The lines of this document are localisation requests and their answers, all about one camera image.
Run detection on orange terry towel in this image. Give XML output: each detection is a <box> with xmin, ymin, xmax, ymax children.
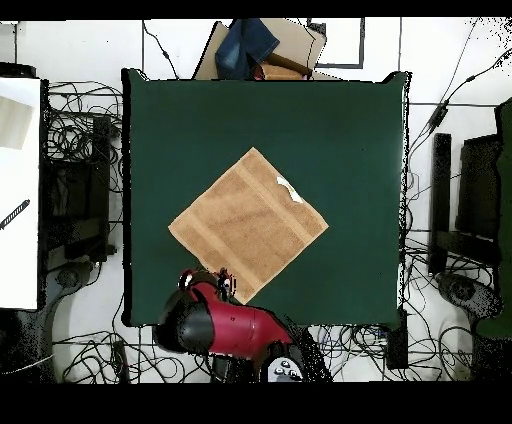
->
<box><xmin>167</xmin><ymin>146</ymin><xmax>330</xmax><ymax>305</ymax></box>

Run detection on dark green table cloth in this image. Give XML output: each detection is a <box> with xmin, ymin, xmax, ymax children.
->
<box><xmin>121</xmin><ymin>67</ymin><xmax>411</xmax><ymax>328</ymax></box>

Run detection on black cable with adapter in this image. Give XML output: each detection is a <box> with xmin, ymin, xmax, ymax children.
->
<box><xmin>405</xmin><ymin>46</ymin><xmax>512</xmax><ymax>169</ymax></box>

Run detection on black flat panel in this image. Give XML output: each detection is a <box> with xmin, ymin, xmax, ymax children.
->
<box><xmin>454</xmin><ymin>133</ymin><xmax>504</xmax><ymax>243</ymax></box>

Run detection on black equipment rack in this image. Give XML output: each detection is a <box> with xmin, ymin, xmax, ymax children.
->
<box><xmin>41</xmin><ymin>114</ymin><xmax>114</xmax><ymax>273</ymax></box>

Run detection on black striped stick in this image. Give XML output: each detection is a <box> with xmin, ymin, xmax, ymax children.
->
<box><xmin>0</xmin><ymin>198</ymin><xmax>32</xmax><ymax>231</ymax></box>

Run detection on black upright bar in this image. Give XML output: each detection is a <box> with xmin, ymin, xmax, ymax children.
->
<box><xmin>428</xmin><ymin>132</ymin><xmax>453</xmax><ymax>276</ymax></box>

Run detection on brown cardboard box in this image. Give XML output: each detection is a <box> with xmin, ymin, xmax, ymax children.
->
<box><xmin>192</xmin><ymin>17</ymin><xmax>341</xmax><ymax>82</ymax></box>

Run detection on black floor cable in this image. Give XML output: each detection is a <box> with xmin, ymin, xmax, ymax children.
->
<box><xmin>141</xmin><ymin>19</ymin><xmax>180</xmax><ymax>80</ymax></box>

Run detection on beige box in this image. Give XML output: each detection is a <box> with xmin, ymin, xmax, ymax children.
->
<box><xmin>0</xmin><ymin>95</ymin><xmax>35</xmax><ymax>151</ymax></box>

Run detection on orange cloth in box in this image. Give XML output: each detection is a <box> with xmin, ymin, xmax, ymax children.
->
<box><xmin>253</xmin><ymin>61</ymin><xmax>309</xmax><ymax>82</ymax></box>

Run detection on black low box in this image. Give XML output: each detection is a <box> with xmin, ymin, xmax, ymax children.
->
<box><xmin>0</xmin><ymin>60</ymin><xmax>38</xmax><ymax>79</ymax></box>

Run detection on blue denim jeans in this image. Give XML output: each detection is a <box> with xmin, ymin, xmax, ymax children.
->
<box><xmin>214</xmin><ymin>17</ymin><xmax>281</xmax><ymax>81</ymax></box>

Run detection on dark brown cloth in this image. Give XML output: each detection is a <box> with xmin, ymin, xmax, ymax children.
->
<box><xmin>261</xmin><ymin>51</ymin><xmax>314</xmax><ymax>78</ymax></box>

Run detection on black rectangular floor frame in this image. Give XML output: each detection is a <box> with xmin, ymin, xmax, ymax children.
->
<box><xmin>306</xmin><ymin>17</ymin><xmax>366</xmax><ymax>70</ymax></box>

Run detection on black power strip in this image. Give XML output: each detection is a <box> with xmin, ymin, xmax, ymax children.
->
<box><xmin>110</xmin><ymin>338</ymin><xmax>132</xmax><ymax>384</ymax></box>
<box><xmin>384</xmin><ymin>307</ymin><xmax>410</xmax><ymax>370</ymax></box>

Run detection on white side table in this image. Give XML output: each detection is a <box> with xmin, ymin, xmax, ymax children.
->
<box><xmin>0</xmin><ymin>76</ymin><xmax>43</xmax><ymax>311</ymax></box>

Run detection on tangle of black cables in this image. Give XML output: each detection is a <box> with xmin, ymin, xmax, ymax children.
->
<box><xmin>44</xmin><ymin>79</ymin><xmax>125</xmax><ymax>193</ymax></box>
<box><xmin>51</xmin><ymin>325</ymin><xmax>213</xmax><ymax>383</ymax></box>
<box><xmin>315</xmin><ymin>323</ymin><xmax>473</xmax><ymax>381</ymax></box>

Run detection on grey chair base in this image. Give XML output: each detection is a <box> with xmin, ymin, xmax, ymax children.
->
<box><xmin>434</xmin><ymin>271</ymin><xmax>504</xmax><ymax>321</ymax></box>

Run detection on dark green draped cloth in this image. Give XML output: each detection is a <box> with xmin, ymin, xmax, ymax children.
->
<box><xmin>475</xmin><ymin>96</ymin><xmax>512</xmax><ymax>340</ymax></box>

